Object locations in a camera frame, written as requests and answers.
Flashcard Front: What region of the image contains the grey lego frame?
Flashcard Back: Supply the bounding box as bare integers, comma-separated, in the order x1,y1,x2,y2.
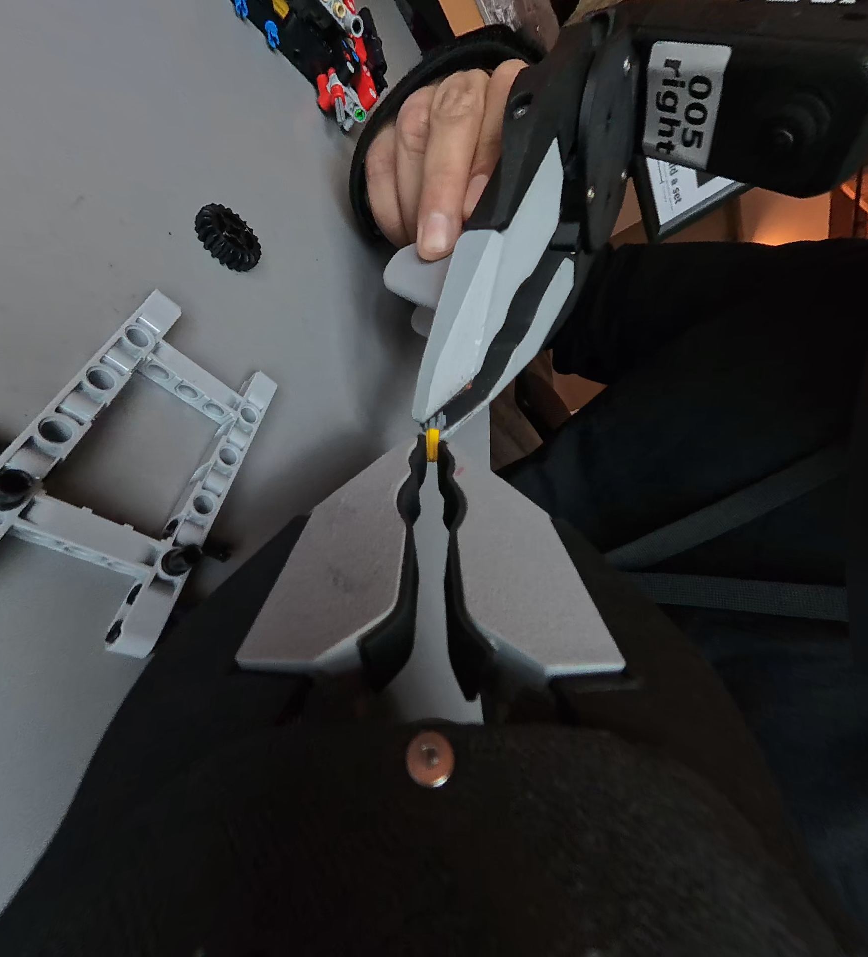
0,290,279,659

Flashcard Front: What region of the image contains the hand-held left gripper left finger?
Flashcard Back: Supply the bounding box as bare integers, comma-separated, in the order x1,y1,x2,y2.
236,437,435,692

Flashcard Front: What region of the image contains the black lego technic assembly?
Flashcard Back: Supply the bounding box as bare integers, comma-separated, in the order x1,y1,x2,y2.
228,0,391,133

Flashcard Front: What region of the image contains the black framed sign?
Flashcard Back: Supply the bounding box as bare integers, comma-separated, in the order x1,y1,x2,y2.
638,153,753,242

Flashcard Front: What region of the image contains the black lego gear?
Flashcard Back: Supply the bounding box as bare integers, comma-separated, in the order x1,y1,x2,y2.
194,202,262,272

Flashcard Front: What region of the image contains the grey bag strap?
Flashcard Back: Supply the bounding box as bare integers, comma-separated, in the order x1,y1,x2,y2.
604,447,851,623

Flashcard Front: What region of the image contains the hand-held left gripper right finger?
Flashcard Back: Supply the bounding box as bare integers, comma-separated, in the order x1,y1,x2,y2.
436,441,628,704

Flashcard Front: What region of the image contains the person's right hand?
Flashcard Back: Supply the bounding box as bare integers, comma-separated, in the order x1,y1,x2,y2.
365,60,531,263

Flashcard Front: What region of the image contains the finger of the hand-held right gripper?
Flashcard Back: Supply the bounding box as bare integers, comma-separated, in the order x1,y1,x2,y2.
412,142,567,429
440,256,577,444

